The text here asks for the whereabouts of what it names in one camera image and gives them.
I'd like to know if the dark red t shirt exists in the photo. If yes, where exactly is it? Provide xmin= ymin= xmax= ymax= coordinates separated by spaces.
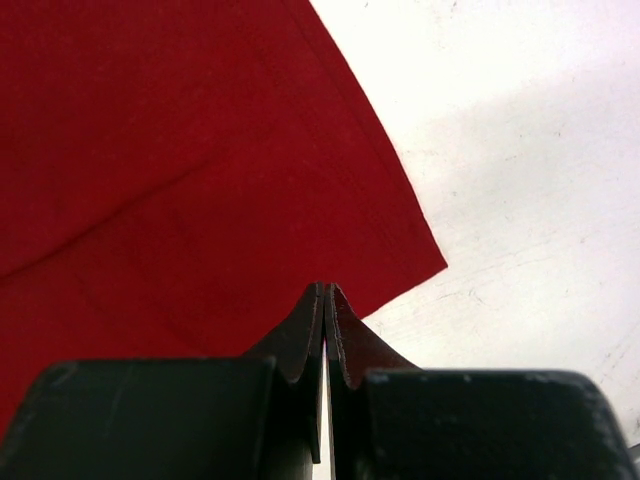
xmin=1 ymin=1 xmax=446 ymax=425

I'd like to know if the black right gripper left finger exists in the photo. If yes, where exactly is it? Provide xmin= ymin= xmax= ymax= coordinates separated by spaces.
xmin=1 ymin=283 xmax=324 ymax=479

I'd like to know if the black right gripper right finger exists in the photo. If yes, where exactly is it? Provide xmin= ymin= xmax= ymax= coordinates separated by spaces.
xmin=324 ymin=285 xmax=639 ymax=479

